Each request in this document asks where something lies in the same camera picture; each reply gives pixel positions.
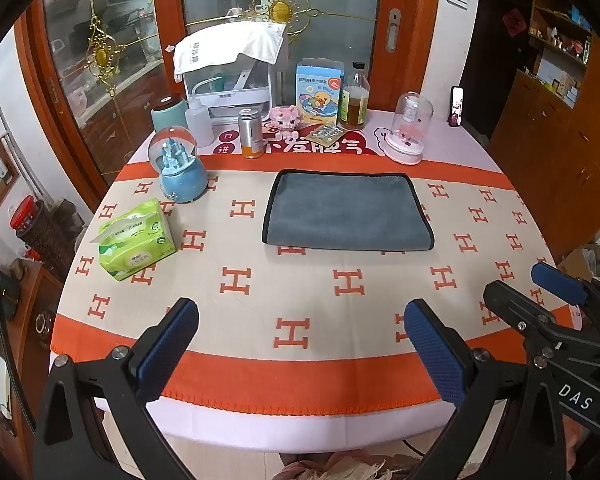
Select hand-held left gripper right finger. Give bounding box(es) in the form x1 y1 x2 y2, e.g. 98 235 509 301
402 298 568 480

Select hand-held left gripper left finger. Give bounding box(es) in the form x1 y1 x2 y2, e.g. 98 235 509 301
32 297 201 480

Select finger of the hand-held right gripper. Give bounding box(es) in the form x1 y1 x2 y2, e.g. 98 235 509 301
482 279 557 342
530 261 600 312

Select grey towel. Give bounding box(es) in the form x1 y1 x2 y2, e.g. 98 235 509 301
261 169 435 251

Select cardboard box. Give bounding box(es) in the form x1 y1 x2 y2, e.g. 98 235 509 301
557 245 600 281

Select green tissue pack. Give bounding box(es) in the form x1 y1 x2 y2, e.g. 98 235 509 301
89 198 177 282

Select wooden cabinet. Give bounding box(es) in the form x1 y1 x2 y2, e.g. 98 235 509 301
487 70 600 266

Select orange patterned blanket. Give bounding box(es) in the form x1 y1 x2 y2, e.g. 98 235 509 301
50 152 586 403

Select blue castle snow globe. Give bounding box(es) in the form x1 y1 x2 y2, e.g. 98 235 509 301
148 126 209 203

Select red lid jar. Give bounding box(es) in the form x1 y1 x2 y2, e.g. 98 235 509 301
10 199 46 241

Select black smartphone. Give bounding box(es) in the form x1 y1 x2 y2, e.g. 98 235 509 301
448 86 465 127

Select pink glass dome ornament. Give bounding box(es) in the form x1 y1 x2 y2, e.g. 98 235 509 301
384 92 434 166

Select white squeeze bottle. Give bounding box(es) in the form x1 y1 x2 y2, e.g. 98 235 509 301
185 94 215 149

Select silver metal can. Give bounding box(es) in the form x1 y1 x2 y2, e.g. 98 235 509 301
238 108 264 159

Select teal cylinder container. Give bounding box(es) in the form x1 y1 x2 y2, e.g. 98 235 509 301
151 95 188 136

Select pill blister pack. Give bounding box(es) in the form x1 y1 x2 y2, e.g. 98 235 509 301
310 125 348 145

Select pink block toy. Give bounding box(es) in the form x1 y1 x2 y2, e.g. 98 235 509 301
270 105 302 133

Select white countertop appliance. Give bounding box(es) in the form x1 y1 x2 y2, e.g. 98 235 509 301
182 35 291 118

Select glass bottle amber liquid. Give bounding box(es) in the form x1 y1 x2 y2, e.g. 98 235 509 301
339 62 371 130

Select blue duck print box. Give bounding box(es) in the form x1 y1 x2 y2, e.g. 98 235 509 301
296 58 345 127

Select gold door ornament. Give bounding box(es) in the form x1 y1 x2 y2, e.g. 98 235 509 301
80 17 126 96
242 0 321 46

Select white cloth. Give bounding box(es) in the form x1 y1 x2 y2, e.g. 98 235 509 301
174 22 287 81

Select wooden wall shelf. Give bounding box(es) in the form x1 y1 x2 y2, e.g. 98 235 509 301
527 0 593 106

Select silver door handle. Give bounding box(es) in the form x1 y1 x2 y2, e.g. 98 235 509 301
385 8 402 53

